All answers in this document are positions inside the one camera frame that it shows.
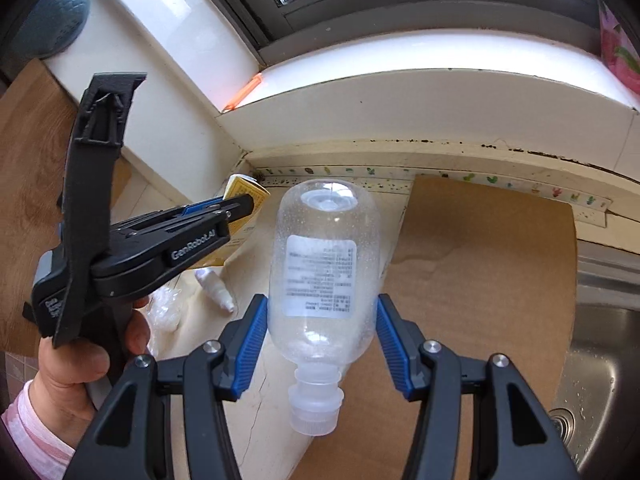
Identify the pink refill pouch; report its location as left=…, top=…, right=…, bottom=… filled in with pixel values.
left=598, top=0, right=640, bottom=94

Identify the yellow cardboard package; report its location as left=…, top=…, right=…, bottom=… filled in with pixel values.
left=192, top=174, right=270, bottom=269

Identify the small white squeeze bottle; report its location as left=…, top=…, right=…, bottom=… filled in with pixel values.
left=194, top=268, right=236, bottom=313

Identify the clear plastic bottle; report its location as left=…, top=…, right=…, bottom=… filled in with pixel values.
left=268, top=178, right=381, bottom=437

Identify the pink plaid sleeve forearm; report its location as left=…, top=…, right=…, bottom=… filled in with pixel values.
left=1, top=380, right=75, bottom=479

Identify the wooden cutting board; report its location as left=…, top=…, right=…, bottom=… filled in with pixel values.
left=1, top=60, right=130, bottom=356

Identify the dark window frame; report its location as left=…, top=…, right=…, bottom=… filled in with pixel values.
left=213, top=0, right=601, bottom=66

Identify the stainless steel sink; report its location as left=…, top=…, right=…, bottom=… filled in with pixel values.
left=549, top=242, right=639, bottom=479

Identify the person's left hand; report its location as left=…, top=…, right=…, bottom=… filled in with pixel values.
left=37, top=294, right=152, bottom=449

